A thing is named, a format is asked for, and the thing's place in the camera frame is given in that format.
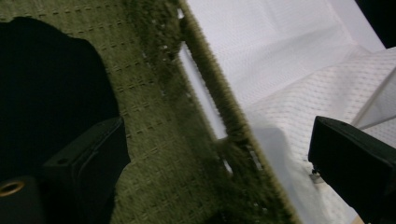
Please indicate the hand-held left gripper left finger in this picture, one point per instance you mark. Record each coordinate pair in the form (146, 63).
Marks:
(90, 168)

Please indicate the green woven basket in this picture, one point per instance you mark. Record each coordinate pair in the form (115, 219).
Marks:
(155, 109)

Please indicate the white textured cloth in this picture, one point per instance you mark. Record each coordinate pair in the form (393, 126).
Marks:
(351, 21)

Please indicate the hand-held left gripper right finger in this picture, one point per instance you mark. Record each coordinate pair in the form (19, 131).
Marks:
(358, 168)

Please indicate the black garment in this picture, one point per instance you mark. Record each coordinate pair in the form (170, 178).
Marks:
(46, 93)

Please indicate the white mesh laundry bag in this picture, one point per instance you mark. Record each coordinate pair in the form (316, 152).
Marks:
(295, 93)

